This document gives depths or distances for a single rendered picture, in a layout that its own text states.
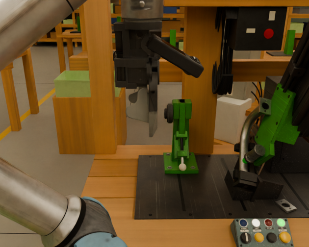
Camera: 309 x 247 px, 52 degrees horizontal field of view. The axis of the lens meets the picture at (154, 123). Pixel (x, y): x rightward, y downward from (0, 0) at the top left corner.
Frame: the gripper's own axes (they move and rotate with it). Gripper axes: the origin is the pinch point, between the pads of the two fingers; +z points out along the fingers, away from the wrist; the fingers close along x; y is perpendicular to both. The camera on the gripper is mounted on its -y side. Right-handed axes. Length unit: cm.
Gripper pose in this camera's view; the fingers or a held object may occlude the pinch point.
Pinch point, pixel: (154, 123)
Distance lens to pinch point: 64.3
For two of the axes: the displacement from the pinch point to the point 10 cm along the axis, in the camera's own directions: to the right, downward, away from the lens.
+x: 0.1, 3.7, -9.3
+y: -10.0, 0.1, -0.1
